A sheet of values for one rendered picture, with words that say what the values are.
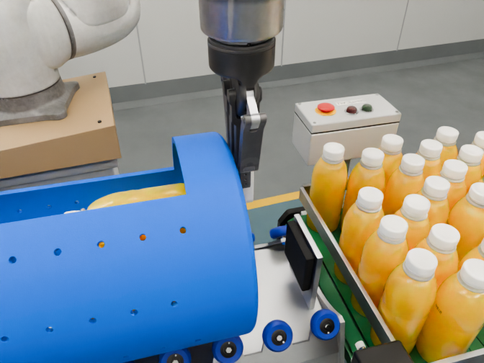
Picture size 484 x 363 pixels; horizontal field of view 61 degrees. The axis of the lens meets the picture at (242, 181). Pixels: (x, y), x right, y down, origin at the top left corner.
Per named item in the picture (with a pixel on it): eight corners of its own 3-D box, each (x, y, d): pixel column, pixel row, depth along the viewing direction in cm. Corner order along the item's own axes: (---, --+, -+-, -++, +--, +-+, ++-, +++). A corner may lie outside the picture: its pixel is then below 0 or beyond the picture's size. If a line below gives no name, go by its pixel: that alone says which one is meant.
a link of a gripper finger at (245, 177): (248, 152, 54) (255, 165, 52) (248, 183, 57) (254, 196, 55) (238, 153, 54) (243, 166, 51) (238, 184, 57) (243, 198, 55)
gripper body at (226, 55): (287, 43, 43) (281, 122, 48) (263, 19, 49) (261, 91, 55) (215, 50, 41) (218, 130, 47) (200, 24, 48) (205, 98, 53)
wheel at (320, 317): (306, 311, 63) (311, 315, 61) (334, 305, 64) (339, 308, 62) (311, 340, 63) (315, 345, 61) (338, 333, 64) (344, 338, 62)
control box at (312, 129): (291, 142, 96) (294, 101, 90) (369, 131, 100) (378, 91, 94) (307, 166, 88) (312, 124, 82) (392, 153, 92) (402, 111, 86)
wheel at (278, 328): (254, 335, 61) (258, 339, 59) (276, 312, 62) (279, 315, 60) (275, 355, 62) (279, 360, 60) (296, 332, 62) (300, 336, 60)
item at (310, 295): (281, 266, 76) (285, 215, 68) (293, 263, 76) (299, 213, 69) (300, 312, 68) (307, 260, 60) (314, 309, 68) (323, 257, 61)
